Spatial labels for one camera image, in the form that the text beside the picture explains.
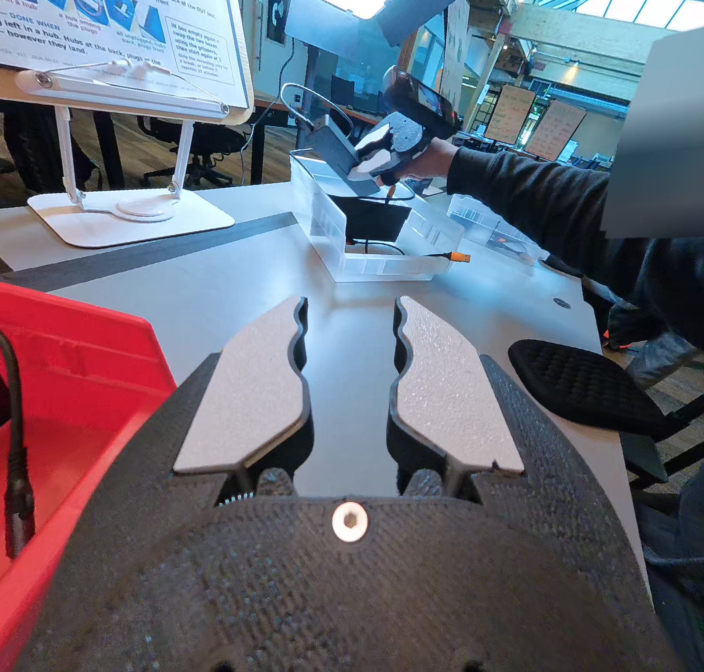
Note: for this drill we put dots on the black wall sign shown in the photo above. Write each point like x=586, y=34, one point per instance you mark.
x=278, y=12

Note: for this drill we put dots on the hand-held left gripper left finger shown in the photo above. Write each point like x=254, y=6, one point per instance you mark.
x=242, y=408

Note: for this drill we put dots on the tan paper easel board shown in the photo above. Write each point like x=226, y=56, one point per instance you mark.
x=509, y=114
x=555, y=130

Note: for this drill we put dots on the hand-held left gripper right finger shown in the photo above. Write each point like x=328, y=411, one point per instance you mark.
x=456, y=408

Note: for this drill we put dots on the red open-front bin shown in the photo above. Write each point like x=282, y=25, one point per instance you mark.
x=82, y=380

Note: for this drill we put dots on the person's black printed hoodie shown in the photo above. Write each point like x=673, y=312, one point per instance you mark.
x=660, y=287

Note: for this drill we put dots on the person's right forearm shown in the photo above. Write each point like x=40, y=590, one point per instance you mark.
x=522, y=199

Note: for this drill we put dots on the black round textured pad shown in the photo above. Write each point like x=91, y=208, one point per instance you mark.
x=583, y=386

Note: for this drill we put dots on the black ethernet adapter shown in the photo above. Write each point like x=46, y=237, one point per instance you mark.
x=19, y=507

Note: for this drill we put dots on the instruction sheet with blue pictures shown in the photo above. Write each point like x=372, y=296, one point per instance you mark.
x=110, y=23

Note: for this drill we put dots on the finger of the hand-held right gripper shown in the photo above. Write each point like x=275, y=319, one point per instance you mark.
x=377, y=139
x=374, y=166

